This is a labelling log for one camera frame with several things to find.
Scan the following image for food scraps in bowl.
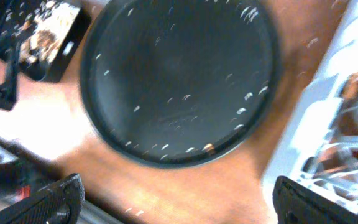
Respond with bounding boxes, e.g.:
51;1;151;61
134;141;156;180
1;0;82;65

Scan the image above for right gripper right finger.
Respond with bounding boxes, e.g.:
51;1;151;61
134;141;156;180
272;176;358;224

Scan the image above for black rectangular tray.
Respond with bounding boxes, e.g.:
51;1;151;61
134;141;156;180
0;0;91;83

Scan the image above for round black serving tray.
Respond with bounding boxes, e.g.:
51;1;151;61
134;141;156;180
79;0;282;169

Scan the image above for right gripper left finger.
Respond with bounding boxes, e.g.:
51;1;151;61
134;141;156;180
0;174;85;224

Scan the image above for grey dishwasher rack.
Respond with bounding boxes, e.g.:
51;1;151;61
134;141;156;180
261;0;358;209

